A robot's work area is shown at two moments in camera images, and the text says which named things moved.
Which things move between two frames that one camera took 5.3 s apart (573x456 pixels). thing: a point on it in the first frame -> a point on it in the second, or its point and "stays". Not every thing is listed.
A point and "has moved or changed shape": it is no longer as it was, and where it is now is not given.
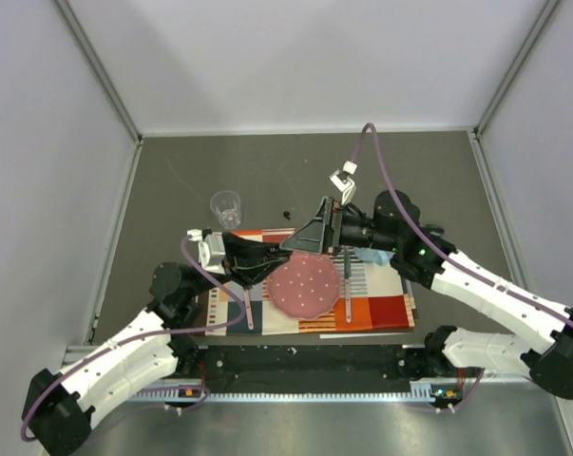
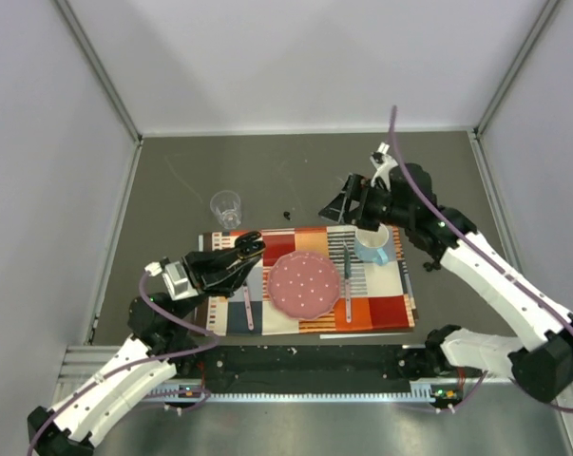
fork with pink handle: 250,318 stays
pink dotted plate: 307,287 stays
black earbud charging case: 273,248 has moved or changed shape
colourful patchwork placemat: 371,296 stays
